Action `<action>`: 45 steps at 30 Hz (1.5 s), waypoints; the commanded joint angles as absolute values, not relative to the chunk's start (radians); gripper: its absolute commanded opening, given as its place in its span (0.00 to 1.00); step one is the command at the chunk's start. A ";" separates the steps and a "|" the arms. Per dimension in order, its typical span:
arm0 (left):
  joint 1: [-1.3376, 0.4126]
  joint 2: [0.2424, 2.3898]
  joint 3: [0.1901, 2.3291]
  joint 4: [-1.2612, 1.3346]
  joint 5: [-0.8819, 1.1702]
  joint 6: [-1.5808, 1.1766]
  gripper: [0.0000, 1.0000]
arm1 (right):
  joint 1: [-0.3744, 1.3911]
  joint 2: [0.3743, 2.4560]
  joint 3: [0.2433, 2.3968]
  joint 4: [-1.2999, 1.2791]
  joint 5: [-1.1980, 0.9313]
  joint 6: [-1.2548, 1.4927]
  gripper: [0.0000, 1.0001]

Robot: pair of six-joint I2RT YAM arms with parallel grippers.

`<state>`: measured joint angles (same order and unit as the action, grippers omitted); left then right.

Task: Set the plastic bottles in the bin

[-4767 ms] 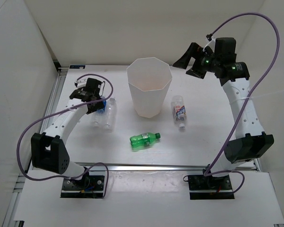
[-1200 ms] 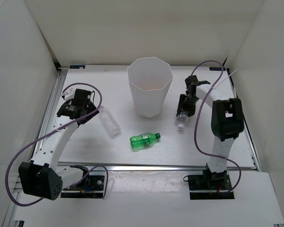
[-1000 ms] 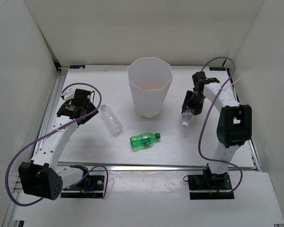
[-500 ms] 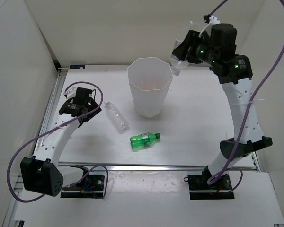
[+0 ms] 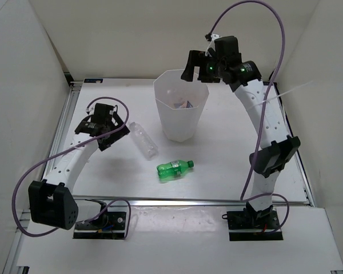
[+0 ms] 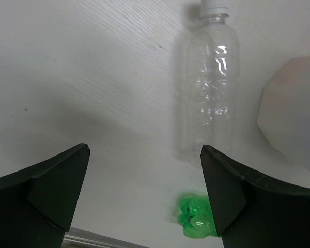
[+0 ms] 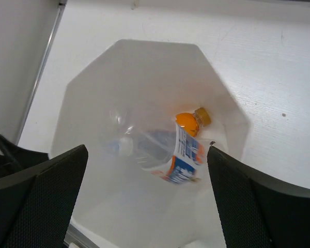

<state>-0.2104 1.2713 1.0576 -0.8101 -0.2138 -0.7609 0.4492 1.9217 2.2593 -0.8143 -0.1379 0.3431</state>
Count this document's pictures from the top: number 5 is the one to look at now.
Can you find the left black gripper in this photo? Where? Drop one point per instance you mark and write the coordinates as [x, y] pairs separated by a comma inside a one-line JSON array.
[[117, 134]]

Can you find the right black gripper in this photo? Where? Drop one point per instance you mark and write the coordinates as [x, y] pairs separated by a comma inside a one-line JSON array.
[[196, 59]]

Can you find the clear bottle blue white label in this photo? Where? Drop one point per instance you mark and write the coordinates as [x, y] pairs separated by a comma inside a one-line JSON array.
[[183, 104]]

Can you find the clear plastic water bottle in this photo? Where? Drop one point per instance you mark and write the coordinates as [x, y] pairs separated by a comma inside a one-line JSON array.
[[143, 141]]

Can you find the green plastic bottle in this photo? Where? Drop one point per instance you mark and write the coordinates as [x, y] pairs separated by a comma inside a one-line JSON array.
[[174, 170]]

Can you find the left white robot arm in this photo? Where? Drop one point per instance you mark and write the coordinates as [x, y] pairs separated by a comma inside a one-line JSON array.
[[51, 200]]

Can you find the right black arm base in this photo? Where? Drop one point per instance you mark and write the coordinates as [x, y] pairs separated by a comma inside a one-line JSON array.
[[249, 225]]

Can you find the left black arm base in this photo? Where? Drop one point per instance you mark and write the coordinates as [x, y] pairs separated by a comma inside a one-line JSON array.
[[106, 225]]

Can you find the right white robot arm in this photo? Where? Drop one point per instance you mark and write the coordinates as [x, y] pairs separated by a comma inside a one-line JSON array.
[[275, 146]]

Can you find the white faceted plastic bin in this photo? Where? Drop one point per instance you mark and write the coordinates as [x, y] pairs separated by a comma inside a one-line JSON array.
[[179, 125]]

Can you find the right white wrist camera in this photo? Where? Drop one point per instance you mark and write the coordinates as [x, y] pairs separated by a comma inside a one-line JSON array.
[[211, 38]]

